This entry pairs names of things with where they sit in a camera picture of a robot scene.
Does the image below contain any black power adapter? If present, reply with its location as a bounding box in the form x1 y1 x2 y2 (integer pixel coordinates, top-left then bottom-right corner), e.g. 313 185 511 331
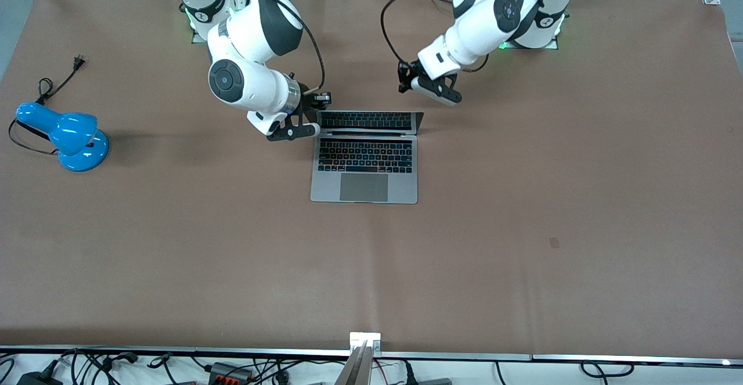
16 368 63 385

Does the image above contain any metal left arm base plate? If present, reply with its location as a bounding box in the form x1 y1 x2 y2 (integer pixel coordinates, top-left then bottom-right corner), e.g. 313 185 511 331
497 25 560 50

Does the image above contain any brown table cover sheet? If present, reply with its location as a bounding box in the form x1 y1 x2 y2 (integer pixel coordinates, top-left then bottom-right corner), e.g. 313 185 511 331
0 0 743 358

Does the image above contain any metal table edge rail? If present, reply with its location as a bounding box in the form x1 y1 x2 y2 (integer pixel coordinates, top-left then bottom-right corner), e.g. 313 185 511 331
0 346 743 368

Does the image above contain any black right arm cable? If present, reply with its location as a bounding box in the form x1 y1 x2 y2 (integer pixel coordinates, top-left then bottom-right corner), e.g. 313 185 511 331
232 0 326 94

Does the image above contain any black floor plug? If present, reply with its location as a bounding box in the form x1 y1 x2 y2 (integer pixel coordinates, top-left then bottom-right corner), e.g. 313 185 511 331
102 351 140 369

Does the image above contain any blue desk lamp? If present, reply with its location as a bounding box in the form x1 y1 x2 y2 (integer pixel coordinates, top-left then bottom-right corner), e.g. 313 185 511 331
16 102 110 172

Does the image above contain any aluminium camera mount profile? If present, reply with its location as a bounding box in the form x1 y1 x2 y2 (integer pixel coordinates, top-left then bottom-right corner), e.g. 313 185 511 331
334 332 382 385

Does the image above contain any black lamp cord with plug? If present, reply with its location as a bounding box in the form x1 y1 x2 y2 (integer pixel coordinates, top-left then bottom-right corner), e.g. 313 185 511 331
8 55 88 156

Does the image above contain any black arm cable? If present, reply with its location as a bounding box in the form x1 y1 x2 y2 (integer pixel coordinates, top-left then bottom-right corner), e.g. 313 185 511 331
380 0 523 75
232 0 326 94

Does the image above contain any black looped floor cable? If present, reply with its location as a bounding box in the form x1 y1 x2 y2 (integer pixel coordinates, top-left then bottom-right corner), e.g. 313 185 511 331
580 360 634 381

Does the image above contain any grey laptop computer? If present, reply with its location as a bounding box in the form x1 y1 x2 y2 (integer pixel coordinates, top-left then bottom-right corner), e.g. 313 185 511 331
311 110 425 204

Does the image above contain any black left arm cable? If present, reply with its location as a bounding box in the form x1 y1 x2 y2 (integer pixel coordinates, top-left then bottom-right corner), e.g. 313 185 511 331
380 0 523 75

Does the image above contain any orange black connector box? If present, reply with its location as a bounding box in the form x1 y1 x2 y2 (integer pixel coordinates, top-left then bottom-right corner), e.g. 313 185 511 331
208 362 254 383

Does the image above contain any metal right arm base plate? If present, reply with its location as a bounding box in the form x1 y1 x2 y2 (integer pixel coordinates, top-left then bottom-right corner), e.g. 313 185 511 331
191 0 257 45

